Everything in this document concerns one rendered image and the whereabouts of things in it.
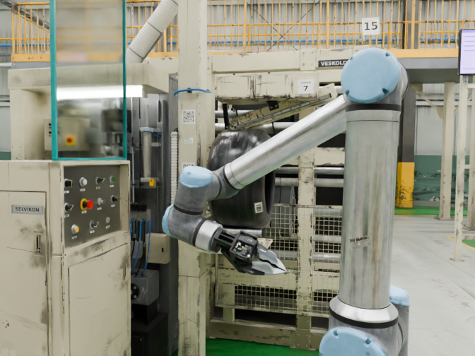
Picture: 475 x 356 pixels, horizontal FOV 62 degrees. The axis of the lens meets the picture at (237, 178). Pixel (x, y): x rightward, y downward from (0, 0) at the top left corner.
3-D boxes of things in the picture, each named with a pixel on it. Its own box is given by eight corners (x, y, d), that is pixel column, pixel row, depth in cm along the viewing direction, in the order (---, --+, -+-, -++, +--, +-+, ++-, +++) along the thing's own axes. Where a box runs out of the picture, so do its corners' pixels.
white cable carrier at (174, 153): (171, 216, 223) (171, 131, 221) (174, 215, 228) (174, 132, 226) (178, 217, 222) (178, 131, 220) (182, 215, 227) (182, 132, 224)
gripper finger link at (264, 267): (280, 275, 104) (249, 260, 107) (280, 282, 109) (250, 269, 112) (285, 264, 105) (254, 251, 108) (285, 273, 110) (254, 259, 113)
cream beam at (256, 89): (215, 99, 239) (215, 75, 238) (226, 105, 264) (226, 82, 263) (317, 97, 225) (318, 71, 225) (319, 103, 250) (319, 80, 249)
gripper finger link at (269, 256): (285, 264, 105) (254, 251, 108) (285, 273, 110) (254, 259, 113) (290, 254, 107) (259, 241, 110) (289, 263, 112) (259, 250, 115)
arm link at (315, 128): (403, 58, 101) (213, 174, 135) (393, 47, 91) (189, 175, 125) (425, 97, 99) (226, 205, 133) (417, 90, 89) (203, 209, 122)
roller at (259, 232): (198, 234, 211) (198, 226, 210) (201, 232, 215) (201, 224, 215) (263, 238, 203) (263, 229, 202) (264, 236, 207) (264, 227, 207)
